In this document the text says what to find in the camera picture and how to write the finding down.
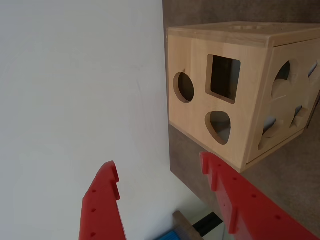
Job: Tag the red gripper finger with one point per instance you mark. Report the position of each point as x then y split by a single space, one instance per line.
100 215
250 212

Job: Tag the blue table clamp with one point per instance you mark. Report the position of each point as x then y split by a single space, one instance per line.
172 236

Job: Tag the aluminium profile rail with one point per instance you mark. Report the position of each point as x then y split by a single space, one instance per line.
207 222

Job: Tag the wooden shape sorter box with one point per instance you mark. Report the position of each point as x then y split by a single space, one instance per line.
195 52

